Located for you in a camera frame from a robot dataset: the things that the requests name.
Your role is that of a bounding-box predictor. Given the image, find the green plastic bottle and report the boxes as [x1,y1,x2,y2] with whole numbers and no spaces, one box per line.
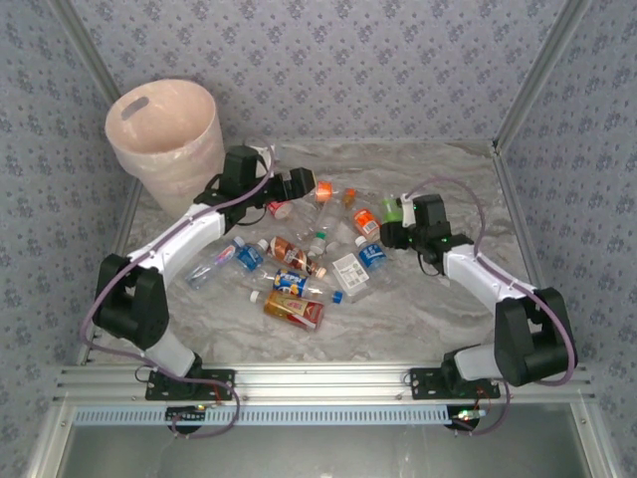
[381,197,405,224]

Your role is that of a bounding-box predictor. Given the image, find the blue label bottle white cap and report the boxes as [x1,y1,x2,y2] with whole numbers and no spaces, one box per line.
[233,238,269,273]
[353,237,389,273]

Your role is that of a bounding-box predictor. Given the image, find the red label clear bottle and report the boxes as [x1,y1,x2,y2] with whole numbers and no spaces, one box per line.
[263,196,296,221]

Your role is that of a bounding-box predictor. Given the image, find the white label square bottle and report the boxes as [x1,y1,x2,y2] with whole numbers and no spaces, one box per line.
[331,252,379,304]

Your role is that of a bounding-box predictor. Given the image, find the brown coffee bottle beige cap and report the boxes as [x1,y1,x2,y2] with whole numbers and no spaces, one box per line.
[266,236,328,279]

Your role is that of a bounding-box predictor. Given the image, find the Pepsi bottle blue cap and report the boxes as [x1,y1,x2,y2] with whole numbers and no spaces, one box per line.
[258,268,345,305]

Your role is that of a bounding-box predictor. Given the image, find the clear water bottle blue cap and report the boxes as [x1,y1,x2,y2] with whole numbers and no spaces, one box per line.
[184,236,246,291]

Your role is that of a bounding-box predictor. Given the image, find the golden red tea bottle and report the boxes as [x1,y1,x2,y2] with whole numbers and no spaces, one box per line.
[249,290,327,332]

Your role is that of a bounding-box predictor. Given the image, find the pink plastic bin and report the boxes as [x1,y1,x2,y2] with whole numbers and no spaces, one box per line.
[104,75,226,220]

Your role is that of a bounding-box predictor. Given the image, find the orange label clear bottle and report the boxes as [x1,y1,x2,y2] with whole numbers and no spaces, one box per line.
[312,179,358,206]

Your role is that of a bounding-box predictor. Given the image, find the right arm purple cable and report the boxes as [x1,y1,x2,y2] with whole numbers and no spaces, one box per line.
[410,177,581,437]

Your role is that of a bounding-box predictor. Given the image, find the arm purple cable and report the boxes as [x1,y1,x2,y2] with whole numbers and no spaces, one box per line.
[81,136,280,440]
[410,177,581,437]

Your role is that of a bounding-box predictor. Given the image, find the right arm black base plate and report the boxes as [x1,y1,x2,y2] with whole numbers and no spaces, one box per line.
[410,367,502,401]

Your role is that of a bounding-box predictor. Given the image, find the aluminium front rail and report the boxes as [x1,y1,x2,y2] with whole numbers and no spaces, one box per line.
[53,363,596,403]

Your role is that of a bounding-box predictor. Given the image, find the aluminium frame post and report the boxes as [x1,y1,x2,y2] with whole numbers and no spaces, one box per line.
[491,0,596,155]
[47,0,123,109]

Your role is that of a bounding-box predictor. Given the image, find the grey slotted cable duct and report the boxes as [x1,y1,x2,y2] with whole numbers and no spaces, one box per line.
[73,403,452,427]

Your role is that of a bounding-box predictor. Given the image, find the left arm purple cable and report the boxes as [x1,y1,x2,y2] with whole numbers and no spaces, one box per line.
[81,136,280,440]

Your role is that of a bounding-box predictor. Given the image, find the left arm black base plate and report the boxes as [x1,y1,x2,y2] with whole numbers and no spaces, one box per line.
[145,367,236,401]

